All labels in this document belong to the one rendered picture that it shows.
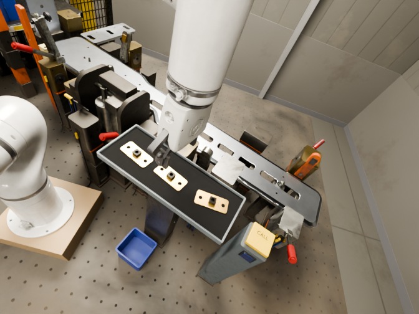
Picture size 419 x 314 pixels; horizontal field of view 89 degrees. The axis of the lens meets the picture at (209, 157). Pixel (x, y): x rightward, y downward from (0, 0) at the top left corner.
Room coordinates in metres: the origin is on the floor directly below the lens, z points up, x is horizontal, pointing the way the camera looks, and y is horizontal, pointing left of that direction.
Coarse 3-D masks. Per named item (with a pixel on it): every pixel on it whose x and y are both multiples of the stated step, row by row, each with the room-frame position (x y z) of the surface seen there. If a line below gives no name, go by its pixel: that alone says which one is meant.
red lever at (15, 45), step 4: (12, 44) 0.49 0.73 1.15; (16, 44) 0.49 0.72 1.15; (20, 44) 0.51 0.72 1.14; (16, 48) 0.49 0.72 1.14; (20, 48) 0.50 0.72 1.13; (24, 48) 0.51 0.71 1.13; (28, 48) 0.52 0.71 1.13; (32, 48) 0.54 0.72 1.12; (28, 52) 0.52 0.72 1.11; (32, 52) 0.53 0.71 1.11; (36, 52) 0.54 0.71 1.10; (40, 52) 0.55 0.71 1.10; (44, 52) 0.57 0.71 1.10; (48, 56) 0.58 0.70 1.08; (52, 56) 0.59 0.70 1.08
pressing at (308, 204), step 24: (72, 48) 0.78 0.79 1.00; (96, 48) 0.86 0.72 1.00; (72, 72) 0.64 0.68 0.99; (120, 72) 0.77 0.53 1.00; (216, 144) 0.61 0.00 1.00; (240, 144) 0.67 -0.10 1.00; (264, 168) 0.60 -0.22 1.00; (264, 192) 0.48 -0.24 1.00; (312, 192) 0.59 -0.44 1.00; (312, 216) 0.48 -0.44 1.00
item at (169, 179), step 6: (156, 168) 0.28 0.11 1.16; (168, 168) 0.30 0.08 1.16; (162, 174) 0.27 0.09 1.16; (168, 174) 0.28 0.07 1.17; (174, 174) 0.28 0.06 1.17; (168, 180) 0.27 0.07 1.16; (174, 180) 0.27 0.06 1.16; (180, 180) 0.28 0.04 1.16; (174, 186) 0.26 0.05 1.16; (180, 186) 0.26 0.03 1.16
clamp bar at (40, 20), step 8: (32, 16) 0.58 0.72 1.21; (40, 16) 0.60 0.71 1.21; (48, 16) 0.61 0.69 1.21; (40, 24) 0.58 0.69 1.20; (40, 32) 0.59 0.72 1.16; (48, 32) 0.59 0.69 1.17; (48, 40) 0.59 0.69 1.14; (48, 48) 0.60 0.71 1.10; (56, 48) 0.61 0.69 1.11; (56, 56) 0.60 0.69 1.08
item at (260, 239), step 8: (256, 224) 0.26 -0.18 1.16; (256, 232) 0.24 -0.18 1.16; (264, 232) 0.25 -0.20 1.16; (248, 240) 0.21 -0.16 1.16; (256, 240) 0.22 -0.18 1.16; (264, 240) 0.23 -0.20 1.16; (272, 240) 0.24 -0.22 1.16; (256, 248) 0.20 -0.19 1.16; (264, 248) 0.21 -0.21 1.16; (264, 256) 0.20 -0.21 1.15
